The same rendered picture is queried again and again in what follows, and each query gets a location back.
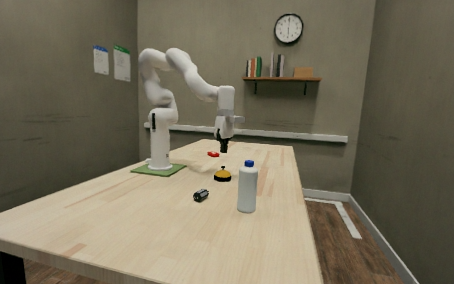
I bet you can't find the yellow and black service bell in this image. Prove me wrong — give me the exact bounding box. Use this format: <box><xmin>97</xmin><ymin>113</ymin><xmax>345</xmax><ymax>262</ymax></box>
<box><xmin>214</xmin><ymin>166</ymin><xmax>231</xmax><ymax>182</ymax></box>

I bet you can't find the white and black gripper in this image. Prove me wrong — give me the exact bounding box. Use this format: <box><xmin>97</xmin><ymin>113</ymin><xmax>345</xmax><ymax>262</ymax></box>
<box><xmin>214</xmin><ymin>115</ymin><xmax>234</xmax><ymax>153</ymax></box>

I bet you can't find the white bottle with blue cap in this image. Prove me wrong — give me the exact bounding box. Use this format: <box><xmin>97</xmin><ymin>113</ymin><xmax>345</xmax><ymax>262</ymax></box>
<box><xmin>237</xmin><ymin>160</ymin><xmax>258</xmax><ymax>213</ymax></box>

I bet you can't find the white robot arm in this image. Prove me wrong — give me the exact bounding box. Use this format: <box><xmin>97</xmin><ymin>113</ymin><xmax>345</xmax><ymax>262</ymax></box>
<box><xmin>138</xmin><ymin>48</ymin><xmax>245</xmax><ymax>171</ymax></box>

